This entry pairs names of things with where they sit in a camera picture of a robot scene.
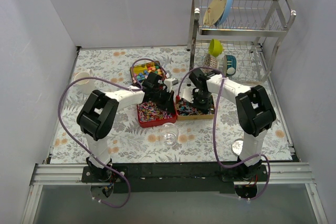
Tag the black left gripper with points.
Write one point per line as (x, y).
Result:
(165, 100)

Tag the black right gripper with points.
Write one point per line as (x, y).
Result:
(201, 104)

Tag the red tin of swirl lollipops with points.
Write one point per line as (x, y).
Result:
(150, 115)

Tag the clear glass jar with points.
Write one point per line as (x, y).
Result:
(169, 134)

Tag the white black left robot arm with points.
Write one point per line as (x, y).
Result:
(96, 119)

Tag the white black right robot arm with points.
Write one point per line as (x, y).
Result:
(255, 115)

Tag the green tin of star candies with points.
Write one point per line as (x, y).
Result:
(141, 71)

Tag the patterned brown bowl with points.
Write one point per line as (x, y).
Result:
(210, 61)

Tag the teal white bowl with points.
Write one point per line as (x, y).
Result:
(229, 65)

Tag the green bowl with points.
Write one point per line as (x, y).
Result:
(215, 48)

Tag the glass jar lid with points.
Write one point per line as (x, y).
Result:
(237, 146)

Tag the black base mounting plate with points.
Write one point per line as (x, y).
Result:
(184, 177)

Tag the steel dish rack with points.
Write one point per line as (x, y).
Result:
(248, 19)

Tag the white cup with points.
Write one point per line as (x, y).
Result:
(85, 86)

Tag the cream plate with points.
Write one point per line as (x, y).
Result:
(213, 13)

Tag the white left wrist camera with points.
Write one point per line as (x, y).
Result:
(170, 82)

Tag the aluminium frame rail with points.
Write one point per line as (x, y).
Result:
(58, 174)

